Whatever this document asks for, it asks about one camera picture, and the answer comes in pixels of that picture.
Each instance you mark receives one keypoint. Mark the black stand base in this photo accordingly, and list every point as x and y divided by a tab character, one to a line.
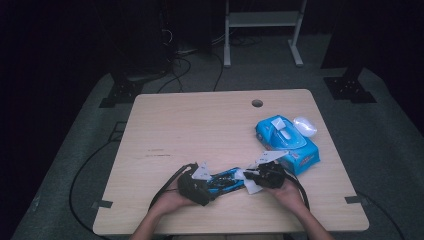
350	88
121	95

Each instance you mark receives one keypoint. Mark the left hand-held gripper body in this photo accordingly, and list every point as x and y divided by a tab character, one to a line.
191	188

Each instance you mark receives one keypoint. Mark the person's left hand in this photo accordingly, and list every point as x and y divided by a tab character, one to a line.
170	201

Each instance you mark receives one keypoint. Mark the blue toy car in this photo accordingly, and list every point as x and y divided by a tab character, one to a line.
230	173

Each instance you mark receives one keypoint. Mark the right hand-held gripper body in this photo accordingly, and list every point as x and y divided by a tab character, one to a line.
271	176

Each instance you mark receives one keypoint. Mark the grey tape strip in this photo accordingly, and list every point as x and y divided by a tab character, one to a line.
101	204
356	199

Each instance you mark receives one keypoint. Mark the person's right hand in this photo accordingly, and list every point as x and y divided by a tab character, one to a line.
291	198

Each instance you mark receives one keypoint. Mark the blue wet wipe pack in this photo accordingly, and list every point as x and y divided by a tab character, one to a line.
293	146

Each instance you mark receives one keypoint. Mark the white metal stand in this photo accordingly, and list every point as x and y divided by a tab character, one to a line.
263	18

